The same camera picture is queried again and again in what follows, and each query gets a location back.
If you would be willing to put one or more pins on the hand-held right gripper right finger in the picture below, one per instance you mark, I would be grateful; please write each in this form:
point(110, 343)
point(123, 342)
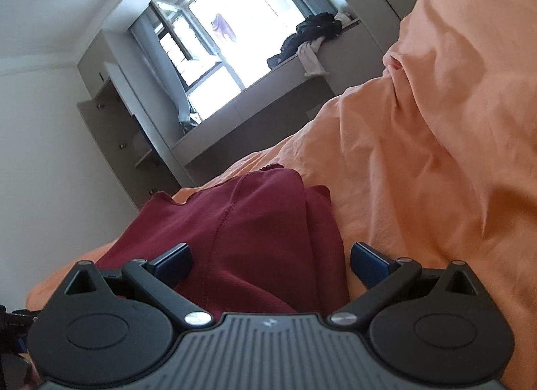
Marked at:
point(369, 266)

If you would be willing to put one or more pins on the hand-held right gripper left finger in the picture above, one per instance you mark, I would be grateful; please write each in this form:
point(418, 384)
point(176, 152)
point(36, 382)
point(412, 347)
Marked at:
point(174, 264)

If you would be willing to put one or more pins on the dark red shirt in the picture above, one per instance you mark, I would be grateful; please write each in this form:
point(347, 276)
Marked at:
point(251, 226)

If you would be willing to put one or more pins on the pile of dark clothes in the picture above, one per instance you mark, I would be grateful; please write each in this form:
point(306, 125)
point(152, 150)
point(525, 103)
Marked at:
point(310, 35)

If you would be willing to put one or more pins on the orange bed sheet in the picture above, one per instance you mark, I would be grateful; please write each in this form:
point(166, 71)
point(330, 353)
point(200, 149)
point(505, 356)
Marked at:
point(440, 142)

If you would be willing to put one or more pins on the beige open shelf cabinet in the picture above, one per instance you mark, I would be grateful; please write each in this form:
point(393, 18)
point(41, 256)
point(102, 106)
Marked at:
point(113, 134)

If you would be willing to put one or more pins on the beige window bench cabinet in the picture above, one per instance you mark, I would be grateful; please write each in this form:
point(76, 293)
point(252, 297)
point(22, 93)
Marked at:
point(260, 108)

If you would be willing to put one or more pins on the white hanging cloth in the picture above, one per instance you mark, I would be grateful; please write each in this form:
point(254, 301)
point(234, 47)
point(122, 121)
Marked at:
point(312, 60)

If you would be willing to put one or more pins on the open window sash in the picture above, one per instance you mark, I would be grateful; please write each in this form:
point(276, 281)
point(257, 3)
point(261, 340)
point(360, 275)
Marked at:
point(176, 41)

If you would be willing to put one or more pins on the bright window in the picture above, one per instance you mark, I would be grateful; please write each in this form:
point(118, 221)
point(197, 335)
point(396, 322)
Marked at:
point(235, 37)

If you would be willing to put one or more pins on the purple hanging garment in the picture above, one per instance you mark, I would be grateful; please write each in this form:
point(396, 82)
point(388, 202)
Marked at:
point(224, 27)

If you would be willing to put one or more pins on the pale crumpled cloth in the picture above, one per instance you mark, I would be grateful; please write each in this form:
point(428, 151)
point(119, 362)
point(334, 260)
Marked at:
point(342, 17)

